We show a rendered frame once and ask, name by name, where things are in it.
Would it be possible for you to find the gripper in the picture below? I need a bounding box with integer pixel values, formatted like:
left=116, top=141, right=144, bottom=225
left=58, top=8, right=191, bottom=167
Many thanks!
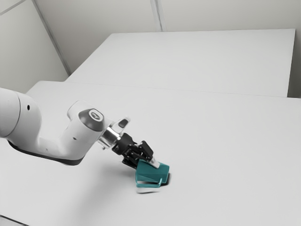
left=112, top=132, right=160, bottom=170

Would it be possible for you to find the teal faceted mug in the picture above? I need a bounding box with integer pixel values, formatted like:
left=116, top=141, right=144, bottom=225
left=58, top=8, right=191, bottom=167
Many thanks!
left=135, top=159, right=170, bottom=194

